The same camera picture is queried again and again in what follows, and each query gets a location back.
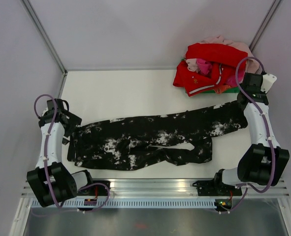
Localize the left aluminium frame post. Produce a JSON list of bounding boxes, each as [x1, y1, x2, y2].
[[20, 0, 67, 76]]

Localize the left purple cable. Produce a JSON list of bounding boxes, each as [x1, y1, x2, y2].
[[33, 93, 110, 209]]

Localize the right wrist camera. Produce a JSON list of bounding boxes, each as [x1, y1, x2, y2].
[[242, 73, 277, 94]]

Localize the green folded garment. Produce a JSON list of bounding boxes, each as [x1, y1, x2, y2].
[[173, 59, 237, 96]]

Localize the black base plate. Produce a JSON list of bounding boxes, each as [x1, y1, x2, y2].
[[193, 180, 242, 197], [77, 180, 111, 197]]

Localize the aluminium frame post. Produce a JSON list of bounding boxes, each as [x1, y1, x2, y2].
[[249, 0, 283, 52], [20, 0, 67, 76]]

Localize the right aluminium frame post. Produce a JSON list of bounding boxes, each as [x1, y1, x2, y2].
[[249, 0, 283, 52]]

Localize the magenta pink trousers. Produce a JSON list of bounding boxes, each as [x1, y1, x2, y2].
[[196, 59, 212, 76]]

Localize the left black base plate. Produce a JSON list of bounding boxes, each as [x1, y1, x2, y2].
[[77, 180, 111, 197]]

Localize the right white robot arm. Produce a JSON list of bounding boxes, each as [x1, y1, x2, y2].
[[212, 73, 290, 195]]

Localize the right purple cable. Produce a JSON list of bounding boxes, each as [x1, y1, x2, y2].
[[235, 56, 278, 212]]

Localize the black white-splattered trousers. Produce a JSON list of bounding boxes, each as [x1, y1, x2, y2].
[[67, 101, 248, 171]]

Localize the red trousers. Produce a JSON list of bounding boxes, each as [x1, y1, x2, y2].
[[173, 43, 248, 96]]

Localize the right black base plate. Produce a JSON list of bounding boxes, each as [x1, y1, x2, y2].
[[193, 180, 242, 197]]

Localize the aluminium mounting rail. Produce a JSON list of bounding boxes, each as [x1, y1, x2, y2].
[[21, 178, 290, 198]]

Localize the light pink trousers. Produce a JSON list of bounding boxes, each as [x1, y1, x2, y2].
[[186, 35, 262, 73]]

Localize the purple cable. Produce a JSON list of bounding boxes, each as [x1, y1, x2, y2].
[[33, 93, 110, 209], [235, 56, 278, 212]]

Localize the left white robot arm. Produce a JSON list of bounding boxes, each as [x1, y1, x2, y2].
[[27, 95, 95, 208]]

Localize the white slotted cable duct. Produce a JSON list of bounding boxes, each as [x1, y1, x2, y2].
[[31, 198, 216, 209]]

